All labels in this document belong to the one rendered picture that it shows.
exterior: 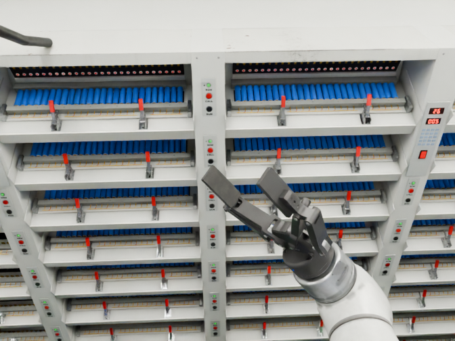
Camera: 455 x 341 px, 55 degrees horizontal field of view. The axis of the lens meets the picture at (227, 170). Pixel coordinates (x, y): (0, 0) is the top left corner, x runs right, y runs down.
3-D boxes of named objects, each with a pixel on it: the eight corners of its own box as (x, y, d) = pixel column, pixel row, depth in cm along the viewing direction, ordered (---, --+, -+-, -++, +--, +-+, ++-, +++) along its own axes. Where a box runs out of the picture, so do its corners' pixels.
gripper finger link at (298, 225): (286, 246, 66) (294, 251, 66) (289, 219, 57) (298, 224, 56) (298, 226, 68) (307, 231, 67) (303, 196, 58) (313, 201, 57)
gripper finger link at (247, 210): (296, 225, 68) (295, 228, 69) (237, 189, 71) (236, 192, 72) (284, 245, 67) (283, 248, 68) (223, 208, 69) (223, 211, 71)
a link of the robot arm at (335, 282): (365, 261, 70) (347, 240, 68) (340, 310, 67) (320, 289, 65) (323, 252, 78) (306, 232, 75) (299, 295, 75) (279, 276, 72)
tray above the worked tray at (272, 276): (366, 287, 185) (376, 277, 173) (225, 291, 183) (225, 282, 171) (357, 242, 196) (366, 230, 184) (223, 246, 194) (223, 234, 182)
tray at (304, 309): (359, 314, 196) (365, 308, 188) (225, 319, 194) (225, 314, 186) (350, 270, 207) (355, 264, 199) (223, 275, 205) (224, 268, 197)
